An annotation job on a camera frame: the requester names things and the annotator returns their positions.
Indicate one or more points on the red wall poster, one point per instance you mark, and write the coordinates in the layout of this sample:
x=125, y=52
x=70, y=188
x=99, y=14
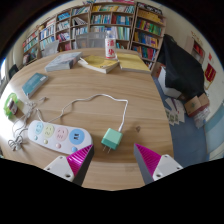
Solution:
x=210, y=72

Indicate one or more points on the small dark red jar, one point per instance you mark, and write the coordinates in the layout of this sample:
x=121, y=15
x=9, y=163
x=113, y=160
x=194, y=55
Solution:
x=13, y=106

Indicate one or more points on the thick yellow book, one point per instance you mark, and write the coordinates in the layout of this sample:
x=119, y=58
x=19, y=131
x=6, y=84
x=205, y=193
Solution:
x=98, y=63

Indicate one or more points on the white papers on floor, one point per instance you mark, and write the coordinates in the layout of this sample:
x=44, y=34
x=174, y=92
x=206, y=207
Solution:
x=175, y=113

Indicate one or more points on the white chair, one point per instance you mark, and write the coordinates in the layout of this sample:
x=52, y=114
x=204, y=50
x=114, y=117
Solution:
x=50, y=49

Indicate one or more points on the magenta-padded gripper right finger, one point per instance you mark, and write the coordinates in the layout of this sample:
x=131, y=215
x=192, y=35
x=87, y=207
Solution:
x=151, y=161

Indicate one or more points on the cardboard box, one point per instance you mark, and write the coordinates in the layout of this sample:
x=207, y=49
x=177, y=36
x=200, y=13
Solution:
x=196, y=105

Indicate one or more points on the dark blue chair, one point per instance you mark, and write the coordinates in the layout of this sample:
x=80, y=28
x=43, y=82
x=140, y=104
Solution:
x=13, y=71

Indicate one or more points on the small wooden wall shelf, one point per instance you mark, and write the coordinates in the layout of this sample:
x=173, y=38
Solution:
x=199, y=48

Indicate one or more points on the teal book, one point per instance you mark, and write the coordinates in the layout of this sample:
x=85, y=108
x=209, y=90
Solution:
x=34, y=84

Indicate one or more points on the green plastic bag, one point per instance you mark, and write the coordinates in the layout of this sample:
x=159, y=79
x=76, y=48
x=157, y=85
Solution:
x=7, y=105

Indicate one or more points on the wooden bookshelf unit with books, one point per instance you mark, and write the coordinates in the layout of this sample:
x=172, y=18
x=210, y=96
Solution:
x=110, y=18

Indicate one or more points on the thin yellow book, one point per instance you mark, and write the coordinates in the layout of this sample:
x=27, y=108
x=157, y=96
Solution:
x=133, y=62

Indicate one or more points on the grey mesh chair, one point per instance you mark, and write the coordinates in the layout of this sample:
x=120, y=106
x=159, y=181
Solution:
x=90, y=40

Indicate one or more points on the grey book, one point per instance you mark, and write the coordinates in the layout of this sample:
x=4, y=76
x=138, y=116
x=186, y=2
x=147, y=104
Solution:
x=63, y=61

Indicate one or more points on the white power strip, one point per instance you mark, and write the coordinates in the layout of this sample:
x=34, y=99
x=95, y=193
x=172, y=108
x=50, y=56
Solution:
x=60, y=135

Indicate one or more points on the mint green charger block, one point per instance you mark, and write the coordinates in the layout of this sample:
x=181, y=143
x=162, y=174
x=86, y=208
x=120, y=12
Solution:
x=111, y=138

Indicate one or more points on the white bottle with red label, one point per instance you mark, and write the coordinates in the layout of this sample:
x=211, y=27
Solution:
x=110, y=46

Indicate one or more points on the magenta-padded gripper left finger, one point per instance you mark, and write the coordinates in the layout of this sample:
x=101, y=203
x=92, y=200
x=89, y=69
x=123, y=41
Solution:
x=78, y=161

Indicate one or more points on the black draped cloth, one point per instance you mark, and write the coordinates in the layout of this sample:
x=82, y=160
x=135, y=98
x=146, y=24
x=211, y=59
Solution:
x=183, y=70

